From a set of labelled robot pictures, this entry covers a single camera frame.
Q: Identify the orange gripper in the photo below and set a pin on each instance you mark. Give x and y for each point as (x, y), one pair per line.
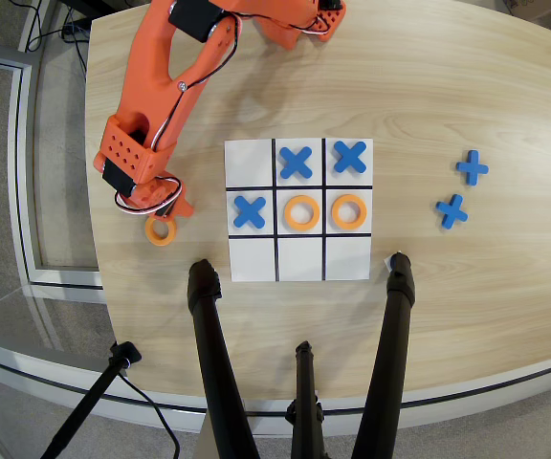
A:
(183, 207)

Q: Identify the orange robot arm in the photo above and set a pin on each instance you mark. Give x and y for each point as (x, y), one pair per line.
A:
(151, 72)

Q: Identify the cardboard box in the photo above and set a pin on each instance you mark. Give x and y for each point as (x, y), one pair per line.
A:
(543, 6)

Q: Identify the blue foam cross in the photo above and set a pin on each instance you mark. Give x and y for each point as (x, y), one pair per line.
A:
(249, 212)
(296, 162)
(472, 167)
(350, 157)
(452, 211)

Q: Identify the white tic-tac-toe grid sheet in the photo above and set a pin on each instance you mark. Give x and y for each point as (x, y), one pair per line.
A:
(249, 162)

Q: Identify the black tripod leg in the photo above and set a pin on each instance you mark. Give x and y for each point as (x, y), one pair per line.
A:
(390, 358)
(213, 358)

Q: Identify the thin black stand pole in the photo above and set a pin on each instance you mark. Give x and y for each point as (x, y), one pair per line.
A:
(89, 401)

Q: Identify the black furniture base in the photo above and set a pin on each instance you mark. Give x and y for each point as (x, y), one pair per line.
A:
(89, 5)

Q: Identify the black tripod centre column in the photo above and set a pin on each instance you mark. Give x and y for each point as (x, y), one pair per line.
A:
(305, 406)

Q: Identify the grey metal partition frame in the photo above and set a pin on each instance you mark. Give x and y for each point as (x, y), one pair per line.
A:
(22, 191)

